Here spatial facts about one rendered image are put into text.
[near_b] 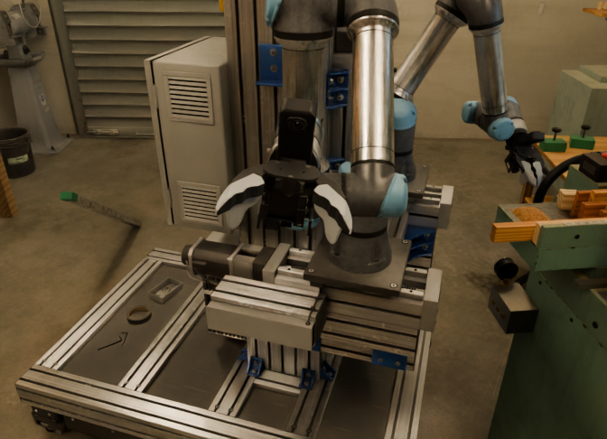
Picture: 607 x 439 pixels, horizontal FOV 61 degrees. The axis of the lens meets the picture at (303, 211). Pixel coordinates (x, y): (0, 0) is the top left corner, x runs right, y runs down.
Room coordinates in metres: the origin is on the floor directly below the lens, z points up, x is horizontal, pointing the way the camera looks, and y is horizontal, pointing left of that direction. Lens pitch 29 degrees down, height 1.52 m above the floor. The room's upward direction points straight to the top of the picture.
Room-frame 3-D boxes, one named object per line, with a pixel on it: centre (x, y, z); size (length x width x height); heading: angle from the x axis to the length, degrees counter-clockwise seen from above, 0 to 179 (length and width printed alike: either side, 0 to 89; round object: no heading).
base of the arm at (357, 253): (1.05, -0.14, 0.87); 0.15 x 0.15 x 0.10
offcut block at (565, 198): (1.15, -0.66, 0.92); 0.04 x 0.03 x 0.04; 85
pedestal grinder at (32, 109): (3.83, 2.05, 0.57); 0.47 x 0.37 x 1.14; 178
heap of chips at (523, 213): (1.09, -0.55, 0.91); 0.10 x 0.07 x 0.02; 6
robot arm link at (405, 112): (1.53, -0.28, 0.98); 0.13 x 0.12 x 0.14; 5
